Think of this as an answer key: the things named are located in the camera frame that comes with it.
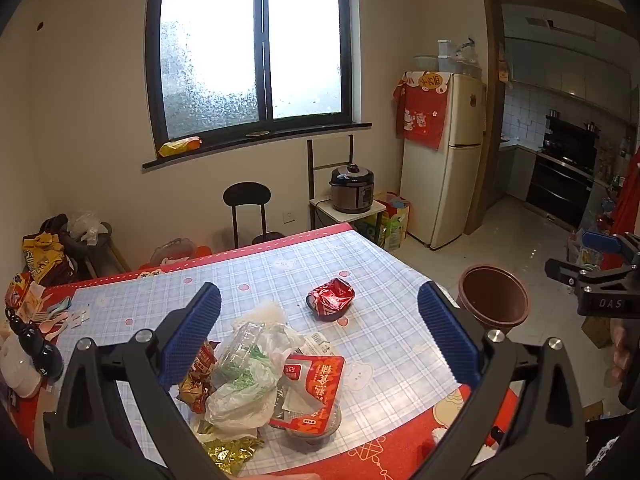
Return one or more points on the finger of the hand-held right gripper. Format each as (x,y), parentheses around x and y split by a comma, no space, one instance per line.
(600,241)
(562,270)

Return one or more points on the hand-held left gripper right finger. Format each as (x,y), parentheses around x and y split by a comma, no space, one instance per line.
(445,335)

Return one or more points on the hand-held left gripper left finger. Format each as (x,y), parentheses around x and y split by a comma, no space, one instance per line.
(195,332)

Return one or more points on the brown plastic bin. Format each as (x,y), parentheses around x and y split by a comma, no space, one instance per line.
(492,295)

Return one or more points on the gold foil wrapper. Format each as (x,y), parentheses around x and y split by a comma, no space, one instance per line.
(230,452)

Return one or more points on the person's right hand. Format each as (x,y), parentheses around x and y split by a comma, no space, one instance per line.
(622,355)

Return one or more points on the bags on floor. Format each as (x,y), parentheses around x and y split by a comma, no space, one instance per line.
(585,255)

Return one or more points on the cardboard box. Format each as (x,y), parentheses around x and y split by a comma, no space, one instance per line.
(597,332)

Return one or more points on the red snack wrapper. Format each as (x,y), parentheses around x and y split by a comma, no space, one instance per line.
(197,375)

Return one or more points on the red garment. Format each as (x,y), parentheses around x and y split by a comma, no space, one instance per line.
(627,205)

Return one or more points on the clear plastic container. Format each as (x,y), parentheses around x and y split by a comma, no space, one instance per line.
(240,345)

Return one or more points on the black built-in oven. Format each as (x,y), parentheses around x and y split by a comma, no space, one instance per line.
(560,185)

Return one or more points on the clear plastic bag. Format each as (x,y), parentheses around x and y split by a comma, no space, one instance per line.
(172,252)

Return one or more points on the grey kitchen cabinet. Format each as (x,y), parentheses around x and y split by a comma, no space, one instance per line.
(517,170)

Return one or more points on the dark wooden bench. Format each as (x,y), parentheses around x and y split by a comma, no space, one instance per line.
(102,257)

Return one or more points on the crushed red drink can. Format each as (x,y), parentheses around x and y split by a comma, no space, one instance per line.
(330,300)

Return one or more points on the green shopping bag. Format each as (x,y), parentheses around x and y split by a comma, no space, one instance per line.
(395,225)

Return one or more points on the white barcode packet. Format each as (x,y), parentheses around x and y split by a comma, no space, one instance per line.
(317,345)

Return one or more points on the red instant noodle bowl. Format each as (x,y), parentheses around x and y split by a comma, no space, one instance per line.
(315,380)

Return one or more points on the cream refrigerator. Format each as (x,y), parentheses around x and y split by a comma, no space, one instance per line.
(445,185)

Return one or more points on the pink plastic spoons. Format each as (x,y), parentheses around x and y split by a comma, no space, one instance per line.
(50,317)

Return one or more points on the black round stool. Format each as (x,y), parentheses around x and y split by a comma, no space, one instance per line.
(246,194)

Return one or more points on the crumpled white plastic bag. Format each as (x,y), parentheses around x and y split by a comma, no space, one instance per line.
(87,227)

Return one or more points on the black glossy objects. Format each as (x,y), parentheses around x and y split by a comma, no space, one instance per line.
(35,345)

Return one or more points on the yellow and brown bag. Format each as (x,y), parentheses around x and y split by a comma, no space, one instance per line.
(45,257)

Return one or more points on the white side table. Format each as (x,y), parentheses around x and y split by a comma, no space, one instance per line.
(330,210)

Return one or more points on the electric pressure cooker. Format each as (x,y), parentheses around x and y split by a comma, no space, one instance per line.
(351,190)

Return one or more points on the orange snack packet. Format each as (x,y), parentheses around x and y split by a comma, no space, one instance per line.
(20,292)

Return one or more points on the yellow snack bag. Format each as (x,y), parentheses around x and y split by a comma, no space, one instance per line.
(180,146)

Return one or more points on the black window sill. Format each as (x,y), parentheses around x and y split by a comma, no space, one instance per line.
(250,142)

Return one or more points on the black metal rack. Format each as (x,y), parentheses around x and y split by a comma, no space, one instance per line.
(310,170)

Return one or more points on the red printed cloth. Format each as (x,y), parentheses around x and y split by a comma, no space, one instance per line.
(422,115)

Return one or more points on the clear bag of items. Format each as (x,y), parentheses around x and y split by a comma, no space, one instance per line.
(467,57)

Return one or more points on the clear stacked container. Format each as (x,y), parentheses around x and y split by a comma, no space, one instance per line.
(445,55)

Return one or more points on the black framed window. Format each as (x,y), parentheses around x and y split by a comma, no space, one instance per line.
(260,45)

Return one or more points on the wall socket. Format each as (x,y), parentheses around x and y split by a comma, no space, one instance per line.
(289,217)

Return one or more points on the brown door frame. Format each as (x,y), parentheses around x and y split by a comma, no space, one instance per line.
(492,110)

